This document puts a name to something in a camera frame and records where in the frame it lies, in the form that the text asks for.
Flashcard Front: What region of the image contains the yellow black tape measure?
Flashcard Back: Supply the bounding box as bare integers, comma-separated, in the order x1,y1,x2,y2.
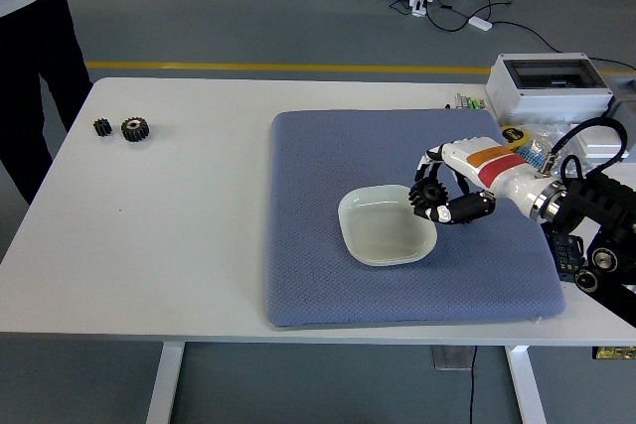
500,124,529,150

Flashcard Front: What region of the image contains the person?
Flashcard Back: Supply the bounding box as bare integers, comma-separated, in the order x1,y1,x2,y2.
0,0,95,207

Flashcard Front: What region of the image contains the blue-grey textured mat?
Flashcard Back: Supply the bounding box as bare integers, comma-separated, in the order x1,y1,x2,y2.
265,108,567,330

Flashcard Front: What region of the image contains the black digital meter module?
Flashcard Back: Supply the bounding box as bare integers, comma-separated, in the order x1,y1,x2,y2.
545,230,590,282

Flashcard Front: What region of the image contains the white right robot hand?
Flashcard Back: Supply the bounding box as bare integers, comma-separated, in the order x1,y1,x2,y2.
411,137,551,225

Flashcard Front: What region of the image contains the grey metal box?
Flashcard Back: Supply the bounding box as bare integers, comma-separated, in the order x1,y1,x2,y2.
603,71,636,165

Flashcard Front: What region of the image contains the grey electrical enclosure box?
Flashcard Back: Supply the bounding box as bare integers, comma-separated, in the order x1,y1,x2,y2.
485,52,616,127

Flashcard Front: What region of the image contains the bag of blue resistors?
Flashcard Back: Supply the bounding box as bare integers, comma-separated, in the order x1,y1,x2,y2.
516,138,553,170

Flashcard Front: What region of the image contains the white flat switch box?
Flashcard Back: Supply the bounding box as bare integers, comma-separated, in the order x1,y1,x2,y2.
578,125,630,161

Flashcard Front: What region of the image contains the white square dish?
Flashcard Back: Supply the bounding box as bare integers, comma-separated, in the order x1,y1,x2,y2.
337,184,438,267

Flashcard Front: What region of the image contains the clear bag of screws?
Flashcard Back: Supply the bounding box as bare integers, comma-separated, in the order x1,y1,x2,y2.
524,120,582,160

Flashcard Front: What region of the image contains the white table leg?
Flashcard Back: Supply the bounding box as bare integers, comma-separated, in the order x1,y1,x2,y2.
145,343,186,424
504,346,548,424

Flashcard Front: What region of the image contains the black cable under table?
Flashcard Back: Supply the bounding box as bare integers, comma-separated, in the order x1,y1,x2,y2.
468,346,479,424

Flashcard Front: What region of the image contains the large black gear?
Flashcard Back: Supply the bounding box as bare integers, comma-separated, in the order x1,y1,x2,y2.
407,180,451,219
120,116,151,143

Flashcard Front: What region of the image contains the long black floor cable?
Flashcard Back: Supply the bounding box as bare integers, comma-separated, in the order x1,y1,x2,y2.
489,20,636,72

